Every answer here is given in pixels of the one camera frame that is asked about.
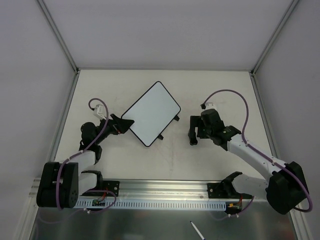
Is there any black bone-shaped eraser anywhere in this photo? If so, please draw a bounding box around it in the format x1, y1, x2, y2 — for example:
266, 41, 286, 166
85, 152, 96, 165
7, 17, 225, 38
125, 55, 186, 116
189, 139, 198, 146

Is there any white whiteboard black frame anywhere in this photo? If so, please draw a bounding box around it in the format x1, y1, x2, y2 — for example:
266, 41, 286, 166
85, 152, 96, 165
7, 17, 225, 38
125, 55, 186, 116
121, 81, 181, 147

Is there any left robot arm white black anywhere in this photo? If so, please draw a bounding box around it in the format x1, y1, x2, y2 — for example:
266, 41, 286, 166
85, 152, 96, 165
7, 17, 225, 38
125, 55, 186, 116
36, 114, 135, 210

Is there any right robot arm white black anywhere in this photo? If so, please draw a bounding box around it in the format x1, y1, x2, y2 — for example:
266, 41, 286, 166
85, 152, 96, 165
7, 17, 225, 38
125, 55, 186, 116
188, 109, 313, 215

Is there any white marker pen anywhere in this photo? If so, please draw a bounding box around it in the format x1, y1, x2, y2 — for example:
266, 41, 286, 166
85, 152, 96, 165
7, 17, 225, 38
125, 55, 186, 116
190, 221, 205, 240

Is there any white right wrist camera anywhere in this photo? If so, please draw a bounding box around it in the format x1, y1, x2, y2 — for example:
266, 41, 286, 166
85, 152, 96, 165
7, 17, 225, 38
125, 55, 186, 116
204, 102, 217, 110

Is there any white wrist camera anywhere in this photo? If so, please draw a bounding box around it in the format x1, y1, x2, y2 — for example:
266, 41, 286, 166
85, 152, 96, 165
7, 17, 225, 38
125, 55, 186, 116
93, 104, 106, 120
204, 102, 217, 110

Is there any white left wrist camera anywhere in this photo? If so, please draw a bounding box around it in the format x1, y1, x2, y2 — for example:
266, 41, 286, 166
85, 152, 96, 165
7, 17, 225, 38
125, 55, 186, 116
93, 104, 106, 120

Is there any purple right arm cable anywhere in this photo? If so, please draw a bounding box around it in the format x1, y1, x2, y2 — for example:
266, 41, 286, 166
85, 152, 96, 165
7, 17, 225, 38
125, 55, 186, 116
200, 89, 314, 221

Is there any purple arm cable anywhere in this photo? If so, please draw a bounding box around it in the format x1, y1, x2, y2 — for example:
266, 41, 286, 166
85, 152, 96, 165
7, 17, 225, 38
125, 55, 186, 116
200, 89, 314, 221
37, 98, 117, 224

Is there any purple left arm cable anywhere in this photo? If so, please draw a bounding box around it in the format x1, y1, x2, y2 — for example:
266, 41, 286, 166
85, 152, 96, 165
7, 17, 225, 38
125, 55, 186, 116
37, 98, 117, 224

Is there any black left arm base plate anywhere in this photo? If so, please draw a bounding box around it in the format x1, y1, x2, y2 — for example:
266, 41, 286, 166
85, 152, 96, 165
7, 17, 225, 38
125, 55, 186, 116
82, 180, 120, 197

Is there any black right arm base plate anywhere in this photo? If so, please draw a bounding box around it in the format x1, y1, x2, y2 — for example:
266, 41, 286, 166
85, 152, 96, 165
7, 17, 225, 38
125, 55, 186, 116
206, 182, 253, 200

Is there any aluminium mounting rail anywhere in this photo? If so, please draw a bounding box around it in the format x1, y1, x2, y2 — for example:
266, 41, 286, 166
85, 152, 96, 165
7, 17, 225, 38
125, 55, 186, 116
28, 176, 300, 202

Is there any white slotted cable duct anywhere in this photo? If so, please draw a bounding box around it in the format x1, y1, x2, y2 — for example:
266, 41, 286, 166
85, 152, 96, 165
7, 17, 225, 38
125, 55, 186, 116
74, 198, 227, 212

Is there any left aluminium frame post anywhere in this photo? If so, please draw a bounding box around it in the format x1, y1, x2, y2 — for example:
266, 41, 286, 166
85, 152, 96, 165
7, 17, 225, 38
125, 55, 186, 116
35, 0, 79, 74

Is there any aluminium frame post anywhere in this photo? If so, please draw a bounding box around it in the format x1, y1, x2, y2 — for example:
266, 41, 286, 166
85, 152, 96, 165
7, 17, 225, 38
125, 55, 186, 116
250, 0, 300, 76
35, 0, 79, 74

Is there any right aluminium frame post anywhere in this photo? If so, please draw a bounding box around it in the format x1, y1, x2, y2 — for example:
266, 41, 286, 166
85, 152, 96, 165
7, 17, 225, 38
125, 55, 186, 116
250, 0, 300, 76

